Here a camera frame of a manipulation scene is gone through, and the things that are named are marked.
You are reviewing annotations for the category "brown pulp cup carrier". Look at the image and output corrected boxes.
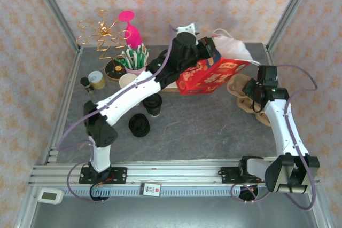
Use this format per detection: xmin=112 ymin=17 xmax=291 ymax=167
xmin=226 ymin=73 xmax=273 ymax=128

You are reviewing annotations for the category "red paper takeout bag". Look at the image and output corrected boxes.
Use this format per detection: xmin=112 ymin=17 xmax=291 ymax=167
xmin=176 ymin=29 xmax=261 ymax=96

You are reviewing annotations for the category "brown cardboard napkin tray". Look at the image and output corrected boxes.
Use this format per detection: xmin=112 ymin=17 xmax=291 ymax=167
xmin=159 ymin=83 xmax=179 ymax=93

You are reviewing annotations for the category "black cup lid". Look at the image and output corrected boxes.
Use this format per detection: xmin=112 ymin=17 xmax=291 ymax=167
xmin=142 ymin=93 xmax=163 ymax=111

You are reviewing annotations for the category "paper cup with black sleeve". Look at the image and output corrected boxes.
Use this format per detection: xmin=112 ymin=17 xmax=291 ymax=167
xmin=142 ymin=93 xmax=163 ymax=118

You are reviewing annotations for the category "pink plastic wine glass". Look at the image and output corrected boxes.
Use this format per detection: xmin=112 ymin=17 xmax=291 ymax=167
xmin=118 ymin=10 xmax=142 ymax=49

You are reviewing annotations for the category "pink straw holder cup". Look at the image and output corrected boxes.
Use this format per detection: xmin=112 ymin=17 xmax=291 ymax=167
xmin=125 ymin=64 xmax=147 ymax=77

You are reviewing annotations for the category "stack of white paper cups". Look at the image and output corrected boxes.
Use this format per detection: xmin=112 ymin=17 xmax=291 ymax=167
xmin=119 ymin=73 xmax=139 ymax=89

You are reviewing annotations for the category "gold tin can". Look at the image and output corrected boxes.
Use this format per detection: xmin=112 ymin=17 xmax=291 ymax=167
xmin=87 ymin=70 xmax=106 ymax=89

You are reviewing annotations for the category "small dark bottle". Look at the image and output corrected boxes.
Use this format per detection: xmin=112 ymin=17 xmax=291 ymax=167
xmin=80 ymin=77 xmax=95 ymax=95

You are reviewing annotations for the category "black white number card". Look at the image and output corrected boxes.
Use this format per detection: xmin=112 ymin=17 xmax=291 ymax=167
xmin=140 ymin=182 xmax=162 ymax=198

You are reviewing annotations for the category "white digital thermometer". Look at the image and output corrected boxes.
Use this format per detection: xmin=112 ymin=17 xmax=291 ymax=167
xmin=37 ymin=187 xmax=65 ymax=205

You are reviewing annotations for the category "aluminium table side rail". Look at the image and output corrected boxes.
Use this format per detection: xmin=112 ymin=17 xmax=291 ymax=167
xmin=266 ymin=46 xmax=305 ymax=163
xmin=48 ymin=48 xmax=84 ymax=165

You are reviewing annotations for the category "gold wire cup rack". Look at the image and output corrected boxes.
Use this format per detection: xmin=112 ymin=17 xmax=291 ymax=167
xmin=76 ymin=10 xmax=131 ymax=81

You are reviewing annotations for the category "aluminium frame post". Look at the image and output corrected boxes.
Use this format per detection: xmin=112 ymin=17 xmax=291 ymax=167
xmin=28 ymin=0 xmax=82 ymax=54
xmin=266 ymin=0 xmax=318 ymax=52

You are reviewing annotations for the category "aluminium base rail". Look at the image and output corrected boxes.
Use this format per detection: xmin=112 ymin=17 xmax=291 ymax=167
xmin=28 ymin=158 xmax=321 ymax=186

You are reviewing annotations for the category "grey slotted cable duct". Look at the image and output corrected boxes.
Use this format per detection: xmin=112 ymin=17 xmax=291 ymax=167
xmin=65 ymin=186 xmax=243 ymax=197

